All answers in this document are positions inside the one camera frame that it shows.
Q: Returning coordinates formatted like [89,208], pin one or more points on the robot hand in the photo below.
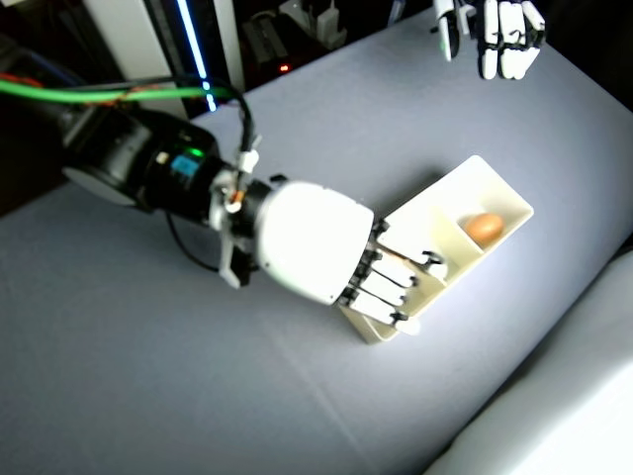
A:
[311,237]
[509,29]

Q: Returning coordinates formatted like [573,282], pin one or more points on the brown egg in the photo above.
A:
[484,226]

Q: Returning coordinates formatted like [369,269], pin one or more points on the cream divided plastic tray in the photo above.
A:
[494,190]

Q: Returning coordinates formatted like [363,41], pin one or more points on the black device with red light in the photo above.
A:
[269,54]

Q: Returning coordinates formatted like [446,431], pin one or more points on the blue light strip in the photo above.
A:
[195,49]

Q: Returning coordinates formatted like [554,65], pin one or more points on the white upright panel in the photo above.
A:
[128,34]

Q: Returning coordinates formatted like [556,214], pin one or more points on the white plastic bracket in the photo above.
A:
[321,22]

